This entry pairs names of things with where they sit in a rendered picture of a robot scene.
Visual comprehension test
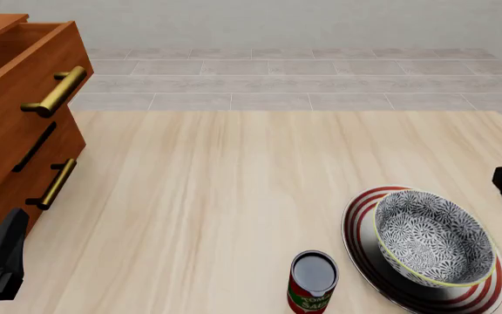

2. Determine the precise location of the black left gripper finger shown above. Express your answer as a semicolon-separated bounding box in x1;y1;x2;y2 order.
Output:
0;207;31;269

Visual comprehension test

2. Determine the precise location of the black patterned bowl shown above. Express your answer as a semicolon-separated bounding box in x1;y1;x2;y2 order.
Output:
372;188;498;290

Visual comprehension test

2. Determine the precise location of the plate with red rings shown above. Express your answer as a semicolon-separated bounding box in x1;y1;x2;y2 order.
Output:
341;185;502;314

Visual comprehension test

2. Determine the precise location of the closed wooden drawer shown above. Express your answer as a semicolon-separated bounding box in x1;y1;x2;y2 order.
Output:
0;142;88;262

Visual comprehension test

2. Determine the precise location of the open wooden drawer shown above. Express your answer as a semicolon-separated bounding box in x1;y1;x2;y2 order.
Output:
0;20;95;195

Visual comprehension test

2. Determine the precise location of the red tomato sauce tin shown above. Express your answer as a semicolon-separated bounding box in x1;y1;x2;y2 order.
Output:
286;249;341;314

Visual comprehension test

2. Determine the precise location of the short brass drawer handle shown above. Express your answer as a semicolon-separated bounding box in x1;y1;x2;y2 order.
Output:
24;157;78;212

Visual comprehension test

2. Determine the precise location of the long brass drawer handle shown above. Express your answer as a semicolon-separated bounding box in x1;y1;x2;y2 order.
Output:
19;65;88;119

